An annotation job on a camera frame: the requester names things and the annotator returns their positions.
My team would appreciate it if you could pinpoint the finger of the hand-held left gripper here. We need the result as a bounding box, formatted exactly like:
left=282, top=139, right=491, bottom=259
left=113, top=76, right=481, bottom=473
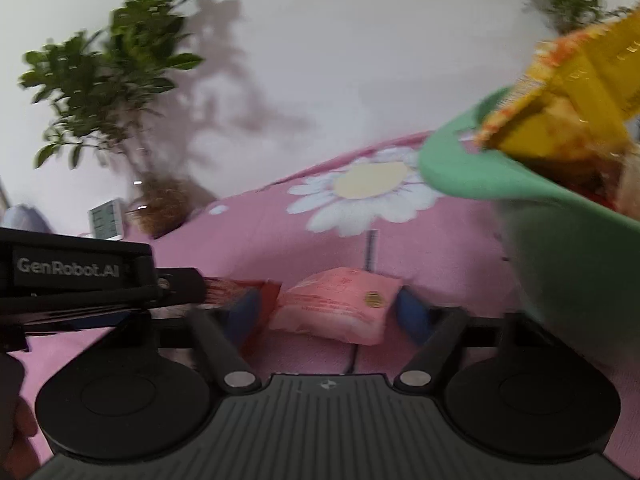
left=24, top=308, right=151, bottom=337
left=152, top=267, right=206, bottom=306

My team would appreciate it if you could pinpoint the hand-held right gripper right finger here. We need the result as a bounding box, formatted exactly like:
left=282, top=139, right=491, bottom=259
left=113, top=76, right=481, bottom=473
left=394, top=285, right=546, bottom=393

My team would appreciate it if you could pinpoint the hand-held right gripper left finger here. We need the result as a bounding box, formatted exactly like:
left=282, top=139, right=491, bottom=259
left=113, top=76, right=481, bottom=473
left=107, top=289, right=262, bottom=394

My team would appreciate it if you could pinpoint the red and white checked packet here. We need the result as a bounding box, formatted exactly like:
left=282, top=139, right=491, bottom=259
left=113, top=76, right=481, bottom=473
left=200, top=279, right=281, bottom=356

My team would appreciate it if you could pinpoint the pale pink snack packet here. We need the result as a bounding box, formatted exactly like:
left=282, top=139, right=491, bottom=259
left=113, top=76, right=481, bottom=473
left=267, top=267, right=403, bottom=346

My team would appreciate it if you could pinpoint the green plastic bowl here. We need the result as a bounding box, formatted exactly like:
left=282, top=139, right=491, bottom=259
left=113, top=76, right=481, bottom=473
left=417, top=85, right=640, bottom=376

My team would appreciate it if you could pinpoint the yellow chip bag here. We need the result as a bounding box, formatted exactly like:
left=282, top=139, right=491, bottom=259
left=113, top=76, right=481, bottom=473
left=472, top=10, right=640, bottom=196

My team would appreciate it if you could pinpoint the person's left hand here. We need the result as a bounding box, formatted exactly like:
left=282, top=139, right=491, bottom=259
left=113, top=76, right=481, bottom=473
left=0, top=399, right=41, bottom=480

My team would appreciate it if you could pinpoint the white digital clock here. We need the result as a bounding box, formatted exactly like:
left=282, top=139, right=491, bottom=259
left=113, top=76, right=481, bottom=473
left=87, top=198, right=126, bottom=241

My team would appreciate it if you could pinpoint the light blue cloth bundle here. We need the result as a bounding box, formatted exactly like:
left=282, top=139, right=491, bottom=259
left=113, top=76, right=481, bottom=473
left=0, top=204, right=53, bottom=234

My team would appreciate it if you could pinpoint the glass vase with pebbles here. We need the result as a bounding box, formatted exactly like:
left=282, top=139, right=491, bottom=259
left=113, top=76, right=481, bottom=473
left=127, top=172, right=201, bottom=239

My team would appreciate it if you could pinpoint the pink flowered cloth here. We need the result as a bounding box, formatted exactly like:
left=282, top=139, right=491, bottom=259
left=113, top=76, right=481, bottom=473
left=0, top=130, right=531, bottom=461

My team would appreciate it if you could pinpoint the broad-leaf green plant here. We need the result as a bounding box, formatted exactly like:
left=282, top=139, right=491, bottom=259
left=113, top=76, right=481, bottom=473
left=19, top=0, right=216, bottom=186

